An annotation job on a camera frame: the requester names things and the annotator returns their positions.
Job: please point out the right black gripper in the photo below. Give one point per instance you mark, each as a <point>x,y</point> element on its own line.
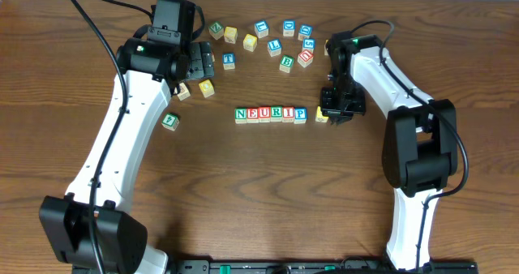
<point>342,112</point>

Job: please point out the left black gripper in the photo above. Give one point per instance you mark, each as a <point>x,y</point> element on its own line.
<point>201,60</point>

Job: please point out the yellow S block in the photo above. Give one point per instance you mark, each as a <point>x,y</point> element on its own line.
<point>319,117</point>

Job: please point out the blue P block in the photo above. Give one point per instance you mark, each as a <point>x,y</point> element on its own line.
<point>300,115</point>

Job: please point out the red I block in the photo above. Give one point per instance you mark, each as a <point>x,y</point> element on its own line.
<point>288,114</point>

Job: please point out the green N block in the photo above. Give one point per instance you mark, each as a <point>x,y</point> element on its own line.
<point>240,116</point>

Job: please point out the green R block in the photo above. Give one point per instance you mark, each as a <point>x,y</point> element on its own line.
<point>276,113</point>

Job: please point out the red E block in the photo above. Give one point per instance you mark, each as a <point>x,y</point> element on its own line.
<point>253,115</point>

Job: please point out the red u block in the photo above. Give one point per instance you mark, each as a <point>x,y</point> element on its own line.
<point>305,58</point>
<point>264,114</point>

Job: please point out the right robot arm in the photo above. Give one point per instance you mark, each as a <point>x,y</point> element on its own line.
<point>419,151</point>

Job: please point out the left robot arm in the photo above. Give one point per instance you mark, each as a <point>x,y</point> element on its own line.
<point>91,227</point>

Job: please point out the yellow block centre left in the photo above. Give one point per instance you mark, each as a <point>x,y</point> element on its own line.
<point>207,88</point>

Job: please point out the blue T block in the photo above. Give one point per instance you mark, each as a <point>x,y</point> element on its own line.
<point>228,61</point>

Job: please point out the plain picture block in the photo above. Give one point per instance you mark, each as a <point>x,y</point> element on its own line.
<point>182,91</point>

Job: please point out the green Z block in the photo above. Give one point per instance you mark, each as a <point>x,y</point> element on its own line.
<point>216,30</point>

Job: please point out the yellow block top row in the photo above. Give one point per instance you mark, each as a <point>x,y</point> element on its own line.
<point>230,35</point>

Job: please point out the yellow K block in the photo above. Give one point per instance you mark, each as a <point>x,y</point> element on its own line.
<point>326,48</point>

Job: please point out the yellow Q block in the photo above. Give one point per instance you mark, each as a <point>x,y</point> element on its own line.
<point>250,42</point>

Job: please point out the red U block tilted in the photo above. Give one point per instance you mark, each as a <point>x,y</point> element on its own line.
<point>305,58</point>

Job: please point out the green 4 block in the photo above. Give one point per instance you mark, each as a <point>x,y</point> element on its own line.
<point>170,121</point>

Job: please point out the green B block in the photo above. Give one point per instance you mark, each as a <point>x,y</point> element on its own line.
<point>286,63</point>

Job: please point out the blue 5 block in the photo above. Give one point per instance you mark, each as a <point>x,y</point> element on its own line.
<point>308,44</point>

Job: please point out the blue L block top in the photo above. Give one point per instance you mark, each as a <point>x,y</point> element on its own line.
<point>261,29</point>

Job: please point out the blue l block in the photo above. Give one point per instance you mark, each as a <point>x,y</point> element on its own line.
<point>261,29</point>
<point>274,47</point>

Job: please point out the blue D block tilted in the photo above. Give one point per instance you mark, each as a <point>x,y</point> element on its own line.
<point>304,32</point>

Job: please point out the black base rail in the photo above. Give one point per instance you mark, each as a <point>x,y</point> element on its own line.
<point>349,265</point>

